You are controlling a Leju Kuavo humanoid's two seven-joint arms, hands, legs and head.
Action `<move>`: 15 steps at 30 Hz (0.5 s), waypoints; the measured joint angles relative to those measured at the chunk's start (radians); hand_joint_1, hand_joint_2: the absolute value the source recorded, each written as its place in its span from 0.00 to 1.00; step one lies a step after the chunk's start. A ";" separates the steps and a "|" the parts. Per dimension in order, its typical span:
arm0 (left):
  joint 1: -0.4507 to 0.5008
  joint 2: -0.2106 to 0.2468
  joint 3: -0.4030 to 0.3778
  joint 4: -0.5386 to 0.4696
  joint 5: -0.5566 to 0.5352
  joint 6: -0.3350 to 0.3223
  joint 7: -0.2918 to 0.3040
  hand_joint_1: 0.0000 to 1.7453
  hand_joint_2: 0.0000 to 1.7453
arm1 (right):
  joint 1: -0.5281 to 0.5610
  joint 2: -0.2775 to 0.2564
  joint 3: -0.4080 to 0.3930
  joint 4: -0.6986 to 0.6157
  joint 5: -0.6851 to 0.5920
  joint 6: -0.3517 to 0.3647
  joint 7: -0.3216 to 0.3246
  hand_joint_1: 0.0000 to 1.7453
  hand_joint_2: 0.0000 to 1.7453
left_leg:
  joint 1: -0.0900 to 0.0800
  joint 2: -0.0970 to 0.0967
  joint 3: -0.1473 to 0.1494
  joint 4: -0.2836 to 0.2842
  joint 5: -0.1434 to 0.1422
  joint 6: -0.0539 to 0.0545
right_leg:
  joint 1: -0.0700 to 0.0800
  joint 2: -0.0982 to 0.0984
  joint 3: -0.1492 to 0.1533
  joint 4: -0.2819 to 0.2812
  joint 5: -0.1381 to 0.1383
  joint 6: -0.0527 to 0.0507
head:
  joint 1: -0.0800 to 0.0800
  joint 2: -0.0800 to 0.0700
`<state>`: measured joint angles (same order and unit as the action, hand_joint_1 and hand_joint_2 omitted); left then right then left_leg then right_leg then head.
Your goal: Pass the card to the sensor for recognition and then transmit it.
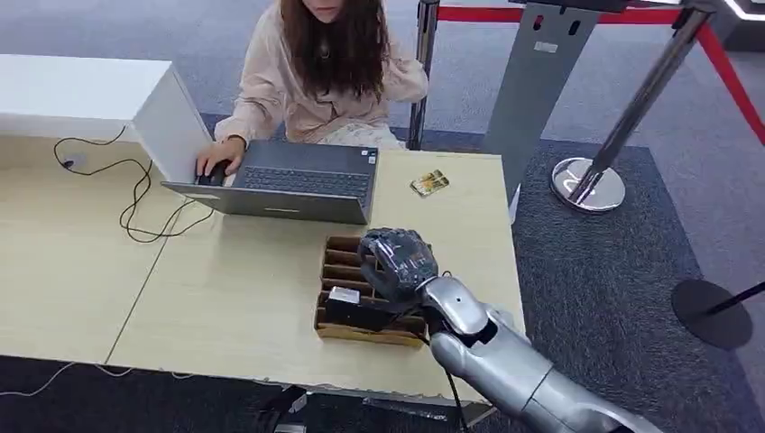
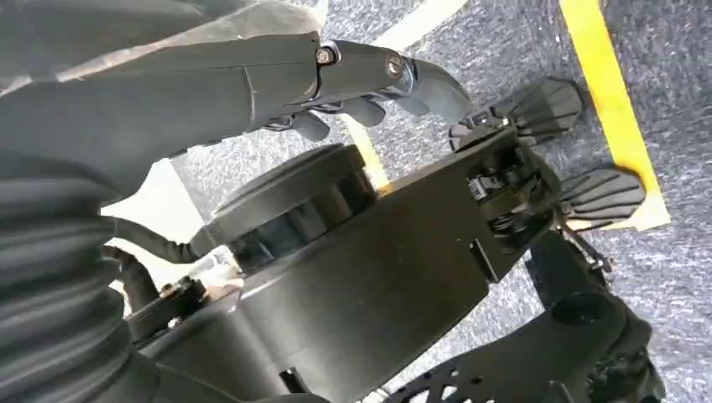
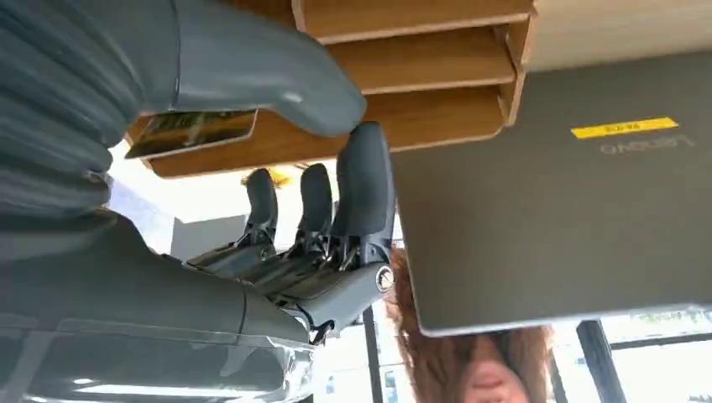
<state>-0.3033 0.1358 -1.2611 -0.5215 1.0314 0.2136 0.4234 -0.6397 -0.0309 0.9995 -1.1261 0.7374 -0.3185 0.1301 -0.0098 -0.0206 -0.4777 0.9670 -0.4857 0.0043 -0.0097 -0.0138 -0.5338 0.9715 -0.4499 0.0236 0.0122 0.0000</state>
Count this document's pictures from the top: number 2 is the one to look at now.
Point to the pale narrow floor tape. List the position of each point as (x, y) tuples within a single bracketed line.
[(411, 25)]

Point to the black robot leg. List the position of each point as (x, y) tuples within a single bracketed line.
[(556, 345)]

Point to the ribbed grey robot left arm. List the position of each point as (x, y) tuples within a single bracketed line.
[(50, 289)]

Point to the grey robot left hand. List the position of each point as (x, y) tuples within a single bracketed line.
[(139, 105)]

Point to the black robot torso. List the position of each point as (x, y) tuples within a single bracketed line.
[(378, 278)]

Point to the black ribbed robot foot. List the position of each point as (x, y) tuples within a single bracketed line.
[(548, 108), (603, 197)]

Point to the wide yellow floor tape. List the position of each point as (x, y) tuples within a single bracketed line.
[(612, 100)]

